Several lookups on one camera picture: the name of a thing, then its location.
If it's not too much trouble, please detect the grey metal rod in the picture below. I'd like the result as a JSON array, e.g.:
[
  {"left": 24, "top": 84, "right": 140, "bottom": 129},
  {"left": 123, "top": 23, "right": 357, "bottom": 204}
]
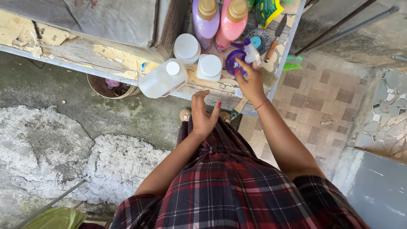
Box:
[{"left": 313, "top": 5, "right": 400, "bottom": 51}]

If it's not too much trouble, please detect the purple spray bottle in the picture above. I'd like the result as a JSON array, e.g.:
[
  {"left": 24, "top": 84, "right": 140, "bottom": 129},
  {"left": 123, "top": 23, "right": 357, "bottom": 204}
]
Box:
[{"left": 225, "top": 38, "right": 262, "bottom": 77}]

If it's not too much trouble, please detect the red thread bracelet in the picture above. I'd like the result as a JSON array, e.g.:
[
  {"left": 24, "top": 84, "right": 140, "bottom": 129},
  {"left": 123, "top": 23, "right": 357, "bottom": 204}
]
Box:
[{"left": 254, "top": 99, "right": 271, "bottom": 111}]

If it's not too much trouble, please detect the pink bottle with gold cap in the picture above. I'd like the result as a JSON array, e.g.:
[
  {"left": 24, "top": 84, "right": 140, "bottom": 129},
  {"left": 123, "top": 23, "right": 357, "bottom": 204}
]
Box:
[{"left": 215, "top": 0, "right": 249, "bottom": 53}]

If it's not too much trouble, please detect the white lidded plastic jar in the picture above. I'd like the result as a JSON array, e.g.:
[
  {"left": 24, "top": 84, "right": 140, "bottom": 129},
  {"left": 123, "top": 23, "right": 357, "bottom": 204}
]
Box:
[
  {"left": 173, "top": 33, "right": 201, "bottom": 68},
  {"left": 196, "top": 54, "right": 224, "bottom": 83}
]

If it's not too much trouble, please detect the brown metal rod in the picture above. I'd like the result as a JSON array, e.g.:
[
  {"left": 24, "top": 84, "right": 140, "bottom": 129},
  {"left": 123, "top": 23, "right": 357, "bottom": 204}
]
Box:
[{"left": 294, "top": 0, "right": 378, "bottom": 58}]

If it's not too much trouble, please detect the thin grey metal bar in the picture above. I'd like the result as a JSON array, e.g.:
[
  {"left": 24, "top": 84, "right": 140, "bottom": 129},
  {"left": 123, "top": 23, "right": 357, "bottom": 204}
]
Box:
[{"left": 12, "top": 179, "right": 86, "bottom": 229}]

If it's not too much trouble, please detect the person's right hand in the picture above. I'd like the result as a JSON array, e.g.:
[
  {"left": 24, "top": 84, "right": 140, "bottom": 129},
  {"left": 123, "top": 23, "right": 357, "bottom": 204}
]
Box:
[{"left": 234, "top": 58, "right": 271, "bottom": 107}]

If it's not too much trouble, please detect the steel wool scourer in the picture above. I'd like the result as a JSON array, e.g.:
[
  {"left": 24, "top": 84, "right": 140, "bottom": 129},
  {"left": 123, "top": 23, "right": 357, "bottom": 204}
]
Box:
[{"left": 246, "top": 28, "right": 271, "bottom": 56}]

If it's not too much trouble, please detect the clear jug with white cap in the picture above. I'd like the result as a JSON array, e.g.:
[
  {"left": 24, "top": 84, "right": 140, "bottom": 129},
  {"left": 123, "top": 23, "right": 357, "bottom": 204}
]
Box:
[{"left": 139, "top": 58, "right": 189, "bottom": 99}]

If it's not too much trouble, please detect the wooden handled knife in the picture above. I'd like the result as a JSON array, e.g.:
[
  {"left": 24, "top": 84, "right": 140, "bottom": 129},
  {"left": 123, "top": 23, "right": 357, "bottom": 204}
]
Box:
[{"left": 264, "top": 14, "right": 287, "bottom": 63}]

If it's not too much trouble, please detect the green scrubbing brush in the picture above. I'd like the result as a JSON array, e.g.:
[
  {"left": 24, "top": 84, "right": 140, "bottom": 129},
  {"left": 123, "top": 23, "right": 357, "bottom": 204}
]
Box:
[{"left": 282, "top": 54, "right": 303, "bottom": 71}]

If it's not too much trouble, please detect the grey cardboard carton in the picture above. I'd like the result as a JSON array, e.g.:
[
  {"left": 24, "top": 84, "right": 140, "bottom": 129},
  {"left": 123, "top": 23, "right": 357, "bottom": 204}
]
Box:
[{"left": 0, "top": 0, "right": 192, "bottom": 61}]

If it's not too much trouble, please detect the round bucket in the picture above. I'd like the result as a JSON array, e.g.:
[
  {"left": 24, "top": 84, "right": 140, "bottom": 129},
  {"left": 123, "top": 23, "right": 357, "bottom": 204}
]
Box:
[{"left": 86, "top": 74, "right": 142, "bottom": 100}]

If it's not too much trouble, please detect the green and yellow packet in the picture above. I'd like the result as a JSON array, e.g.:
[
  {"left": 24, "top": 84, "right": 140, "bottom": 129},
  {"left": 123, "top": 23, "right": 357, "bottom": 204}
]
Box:
[{"left": 255, "top": 0, "right": 285, "bottom": 30}]

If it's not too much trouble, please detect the green cloth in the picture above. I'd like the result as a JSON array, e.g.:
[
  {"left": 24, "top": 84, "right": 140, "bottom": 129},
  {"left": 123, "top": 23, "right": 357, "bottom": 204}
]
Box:
[{"left": 22, "top": 207, "right": 88, "bottom": 229}]

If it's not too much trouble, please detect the person's left hand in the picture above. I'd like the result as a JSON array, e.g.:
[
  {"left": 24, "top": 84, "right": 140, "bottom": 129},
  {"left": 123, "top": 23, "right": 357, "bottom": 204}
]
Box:
[{"left": 191, "top": 90, "right": 222, "bottom": 137}]

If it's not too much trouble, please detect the lilac bottle with gold cap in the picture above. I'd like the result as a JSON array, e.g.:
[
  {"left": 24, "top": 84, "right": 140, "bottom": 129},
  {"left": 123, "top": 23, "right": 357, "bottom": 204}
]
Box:
[{"left": 192, "top": 0, "right": 220, "bottom": 53}]

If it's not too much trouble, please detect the worn wooden table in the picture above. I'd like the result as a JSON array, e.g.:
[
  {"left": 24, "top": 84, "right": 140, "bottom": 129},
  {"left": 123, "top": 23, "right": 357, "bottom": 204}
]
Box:
[{"left": 0, "top": 0, "right": 308, "bottom": 118}]

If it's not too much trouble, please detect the red plaid dress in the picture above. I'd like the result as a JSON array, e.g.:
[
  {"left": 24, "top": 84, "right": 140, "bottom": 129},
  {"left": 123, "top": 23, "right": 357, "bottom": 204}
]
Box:
[{"left": 110, "top": 115, "right": 371, "bottom": 229}]

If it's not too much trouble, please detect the wooden handled paint brush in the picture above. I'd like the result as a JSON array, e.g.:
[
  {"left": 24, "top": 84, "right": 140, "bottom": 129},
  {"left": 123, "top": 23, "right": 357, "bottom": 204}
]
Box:
[{"left": 229, "top": 66, "right": 278, "bottom": 121}]

